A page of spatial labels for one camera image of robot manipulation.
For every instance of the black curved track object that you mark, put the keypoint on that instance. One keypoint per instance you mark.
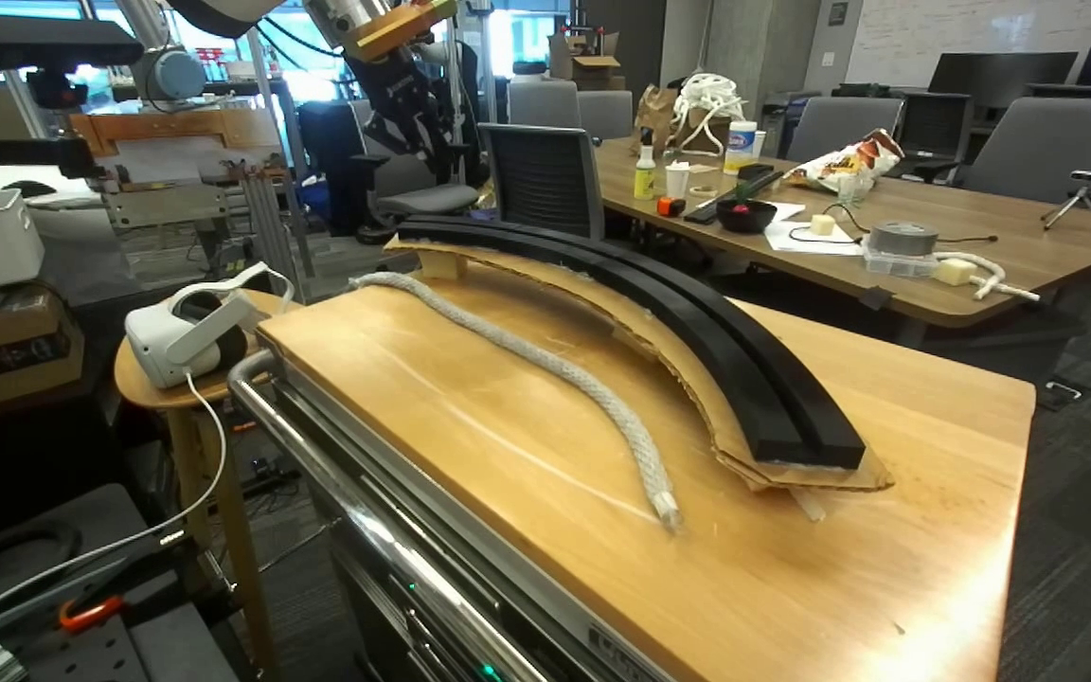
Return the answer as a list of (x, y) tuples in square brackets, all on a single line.
[(782, 407)]

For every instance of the grey office chair left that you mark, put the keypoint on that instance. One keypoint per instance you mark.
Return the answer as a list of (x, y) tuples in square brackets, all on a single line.
[(400, 184)]

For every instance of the metal cart with handle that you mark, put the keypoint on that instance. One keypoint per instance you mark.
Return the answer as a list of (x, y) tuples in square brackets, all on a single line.
[(456, 594)]

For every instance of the grey tape roll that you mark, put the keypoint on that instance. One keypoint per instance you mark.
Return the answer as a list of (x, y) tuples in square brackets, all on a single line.
[(902, 238)]

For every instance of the grey office chair right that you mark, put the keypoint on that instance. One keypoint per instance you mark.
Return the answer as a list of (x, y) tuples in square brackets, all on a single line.
[(1038, 147)]

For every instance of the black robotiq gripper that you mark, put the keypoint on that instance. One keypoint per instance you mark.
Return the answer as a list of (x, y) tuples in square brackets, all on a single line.
[(416, 111)]

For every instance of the white paper sheet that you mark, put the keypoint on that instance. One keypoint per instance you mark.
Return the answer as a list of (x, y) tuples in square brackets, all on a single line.
[(807, 232)]

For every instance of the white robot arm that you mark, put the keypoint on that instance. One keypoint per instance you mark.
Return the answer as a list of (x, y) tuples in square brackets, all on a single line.
[(327, 15)]

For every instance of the chips snack bag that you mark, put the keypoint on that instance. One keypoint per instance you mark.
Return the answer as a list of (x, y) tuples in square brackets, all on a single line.
[(855, 167)]

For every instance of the white bottle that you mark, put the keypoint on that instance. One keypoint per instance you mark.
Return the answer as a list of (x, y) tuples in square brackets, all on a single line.
[(741, 143)]

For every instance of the round wooden stool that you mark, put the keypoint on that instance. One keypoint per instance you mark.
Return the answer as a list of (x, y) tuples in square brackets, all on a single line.
[(205, 483)]

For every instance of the white VR headset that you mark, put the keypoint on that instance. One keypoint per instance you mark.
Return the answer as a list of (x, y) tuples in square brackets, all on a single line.
[(200, 332)]

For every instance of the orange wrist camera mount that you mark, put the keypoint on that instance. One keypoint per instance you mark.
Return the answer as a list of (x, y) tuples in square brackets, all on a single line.
[(394, 26)]

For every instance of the long wooden office table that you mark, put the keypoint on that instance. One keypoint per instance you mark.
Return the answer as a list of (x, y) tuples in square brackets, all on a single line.
[(996, 227)]

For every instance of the dark grey office chair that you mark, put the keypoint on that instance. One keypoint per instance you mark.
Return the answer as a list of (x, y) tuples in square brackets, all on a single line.
[(547, 178)]

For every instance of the black bowl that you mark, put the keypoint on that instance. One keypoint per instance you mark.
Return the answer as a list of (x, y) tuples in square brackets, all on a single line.
[(743, 215)]

